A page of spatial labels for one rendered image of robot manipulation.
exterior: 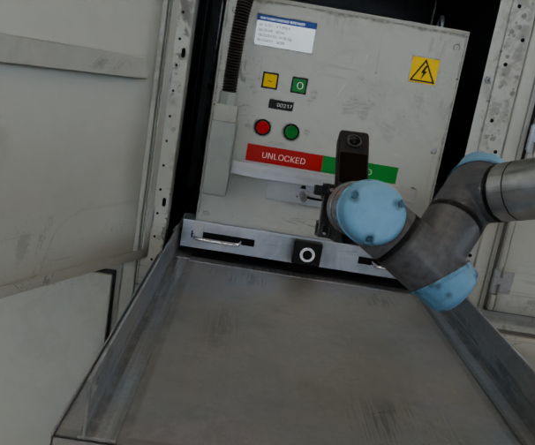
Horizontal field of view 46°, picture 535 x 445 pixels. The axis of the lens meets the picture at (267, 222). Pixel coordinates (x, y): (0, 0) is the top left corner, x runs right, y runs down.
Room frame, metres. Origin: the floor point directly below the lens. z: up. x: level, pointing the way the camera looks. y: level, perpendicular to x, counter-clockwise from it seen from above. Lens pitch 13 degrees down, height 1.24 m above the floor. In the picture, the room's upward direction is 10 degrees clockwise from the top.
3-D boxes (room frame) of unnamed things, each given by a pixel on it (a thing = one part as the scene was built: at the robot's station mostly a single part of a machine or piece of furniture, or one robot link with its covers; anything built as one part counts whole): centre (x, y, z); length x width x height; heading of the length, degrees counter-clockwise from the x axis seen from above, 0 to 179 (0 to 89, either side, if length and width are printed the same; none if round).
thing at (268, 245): (1.33, -0.09, 0.89); 0.54 x 0.05 x 0.06; 92
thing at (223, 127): (1.24, 0.11, 1.09); 0.08 x 0.05 x 0.17; 2
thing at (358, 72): (1.32, -0.09, 1.15); 0.48 x 0.01 x 0.48; 92
